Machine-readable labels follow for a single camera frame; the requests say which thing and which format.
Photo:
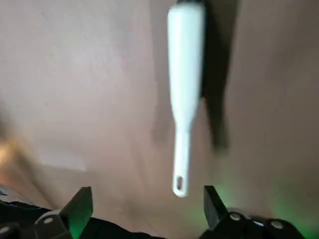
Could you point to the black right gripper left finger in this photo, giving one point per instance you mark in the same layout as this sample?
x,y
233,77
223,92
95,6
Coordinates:
x,y
49,226

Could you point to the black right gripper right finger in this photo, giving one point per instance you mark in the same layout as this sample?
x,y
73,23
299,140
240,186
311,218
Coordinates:
x,y
249,229

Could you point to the white hand brush black bristles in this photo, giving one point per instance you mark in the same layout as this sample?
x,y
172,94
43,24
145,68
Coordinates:
x,y
185,74

